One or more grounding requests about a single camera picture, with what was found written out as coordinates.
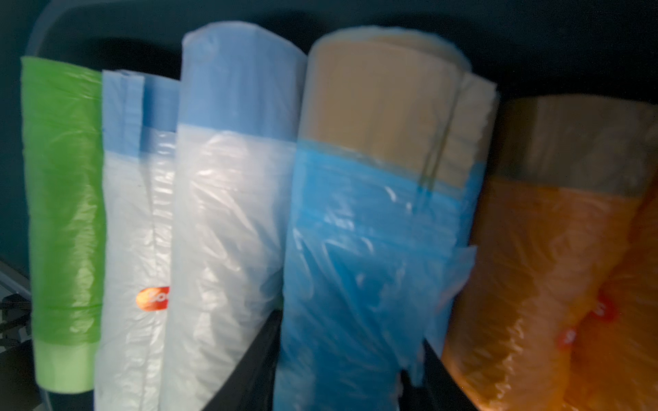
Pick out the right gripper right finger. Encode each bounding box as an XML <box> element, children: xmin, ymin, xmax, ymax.
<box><xmin>399</xmin><ymin>341</ymin><xmax>476</xmax><ymax>411</ymax></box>

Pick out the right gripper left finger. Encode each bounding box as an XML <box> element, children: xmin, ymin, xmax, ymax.
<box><xmin>204</xmin><ymin>310</ymin><xmax>283</xmax><ymax>411</ymax></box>

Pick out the blue trash bag roll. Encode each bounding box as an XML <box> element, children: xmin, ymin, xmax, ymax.
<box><xmin>272</xmin><ymin>27</ymin><xmax>498</xmax><ymax>410</ymax></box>

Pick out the orange trash bag roll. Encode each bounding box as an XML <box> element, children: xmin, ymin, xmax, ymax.
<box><xmin>441</xmin><ymin>94</ymin><xmax>657</xmax><ymax>410</ymax></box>
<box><xmin>563</xmin><ymin>185</ymin><xmax>657</xmax><ymax>410</ymax></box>

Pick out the white trash bag roll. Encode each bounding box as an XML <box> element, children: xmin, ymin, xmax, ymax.
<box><xmin>94</xmin><ymin>70</ymin><xmax>180</xmax><ymax>410</ymax></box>
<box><xmin>159</xmin><ymin>22</ymin><xmax>307</xmax><ymax>410</ymax></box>

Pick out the green trash bag roll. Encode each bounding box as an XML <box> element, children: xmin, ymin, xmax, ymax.
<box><xmin>21</xmin><ymin>57</ymin><xmax>106</xmax><ymax>394</ymax></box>

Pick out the dark teal storage box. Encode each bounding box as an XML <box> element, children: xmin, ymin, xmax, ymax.
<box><xmin>26</xmin><ymin>1</ymin><xmax>657</xmax><ymax>103</ymax></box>

